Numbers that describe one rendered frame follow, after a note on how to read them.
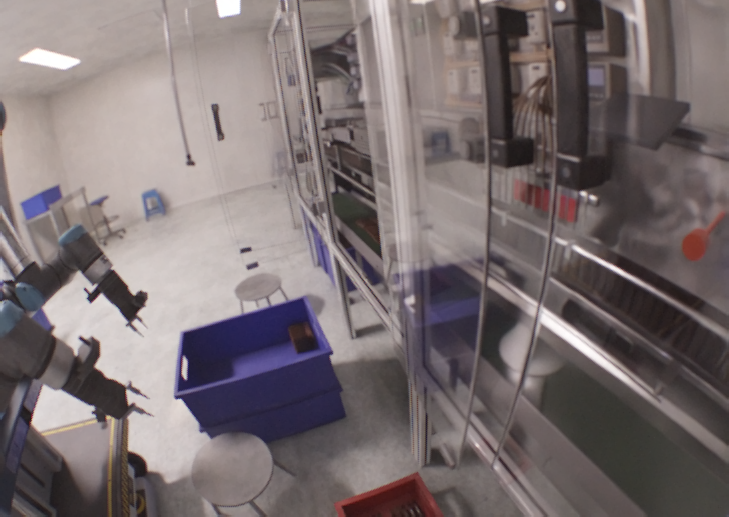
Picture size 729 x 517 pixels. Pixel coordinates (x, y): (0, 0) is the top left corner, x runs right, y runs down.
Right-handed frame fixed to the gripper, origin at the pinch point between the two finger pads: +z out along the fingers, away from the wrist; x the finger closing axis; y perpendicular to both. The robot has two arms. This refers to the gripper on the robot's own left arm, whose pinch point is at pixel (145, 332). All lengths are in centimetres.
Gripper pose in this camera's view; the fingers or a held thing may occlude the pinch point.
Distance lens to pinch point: 105.5
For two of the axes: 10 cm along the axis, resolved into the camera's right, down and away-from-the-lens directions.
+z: 5.2, 7.6, 4.0
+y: 8.0, -6.0, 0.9
